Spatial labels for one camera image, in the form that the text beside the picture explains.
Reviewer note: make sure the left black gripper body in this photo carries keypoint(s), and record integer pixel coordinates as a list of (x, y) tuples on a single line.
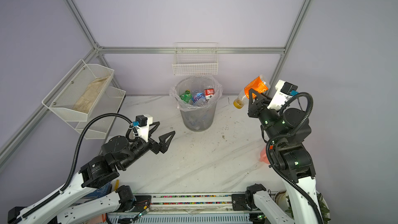
[(139, 148)]

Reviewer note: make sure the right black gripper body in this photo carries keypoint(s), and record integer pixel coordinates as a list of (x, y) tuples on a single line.
[(266, 115)]

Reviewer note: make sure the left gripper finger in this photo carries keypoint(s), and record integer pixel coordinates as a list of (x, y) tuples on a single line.
[(152, 128), (165, 141)]

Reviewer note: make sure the green Sprite bottle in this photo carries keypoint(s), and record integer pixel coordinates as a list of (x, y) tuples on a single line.
[(186, 97)]

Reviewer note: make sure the red label clear bottle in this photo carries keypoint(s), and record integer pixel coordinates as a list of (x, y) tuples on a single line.
[(209, 93)]

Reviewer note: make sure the large crushed blue label bottle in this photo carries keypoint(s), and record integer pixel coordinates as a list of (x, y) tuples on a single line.
[(199, 99)]

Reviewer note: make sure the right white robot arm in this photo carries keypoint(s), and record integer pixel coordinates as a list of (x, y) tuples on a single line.
[(285, 121)]

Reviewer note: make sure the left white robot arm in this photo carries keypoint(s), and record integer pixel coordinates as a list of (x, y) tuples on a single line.
[(117, 155)]

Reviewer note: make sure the grey mesh waste bin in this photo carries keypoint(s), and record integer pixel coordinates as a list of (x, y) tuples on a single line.
[(199, 120)]

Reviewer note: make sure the clear plastic bin liner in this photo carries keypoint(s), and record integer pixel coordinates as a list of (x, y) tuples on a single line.
[(196, 84)]

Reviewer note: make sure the pink spray bottle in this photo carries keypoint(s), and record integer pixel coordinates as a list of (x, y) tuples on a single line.
[(263, 157)]

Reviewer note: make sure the blue dotted work glove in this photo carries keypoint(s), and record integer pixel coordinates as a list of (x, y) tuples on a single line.
[(103, 191)]

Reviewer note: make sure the potted green plant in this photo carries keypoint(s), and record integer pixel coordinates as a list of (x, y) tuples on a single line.
[(283, 201)]

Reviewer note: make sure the white mesh upper shelf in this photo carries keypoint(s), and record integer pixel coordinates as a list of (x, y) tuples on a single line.
[(66, 99)]

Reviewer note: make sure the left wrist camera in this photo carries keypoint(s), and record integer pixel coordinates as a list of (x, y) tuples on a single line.
[(141, 127)]

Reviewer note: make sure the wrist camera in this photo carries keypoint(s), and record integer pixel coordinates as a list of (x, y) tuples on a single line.
[(141, 127), (284, 92)]

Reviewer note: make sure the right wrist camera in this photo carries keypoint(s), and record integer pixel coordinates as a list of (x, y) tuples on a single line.
[(284, 92)]

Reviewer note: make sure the white wire wall basket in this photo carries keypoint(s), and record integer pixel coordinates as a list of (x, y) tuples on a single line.
[(192, 59)]

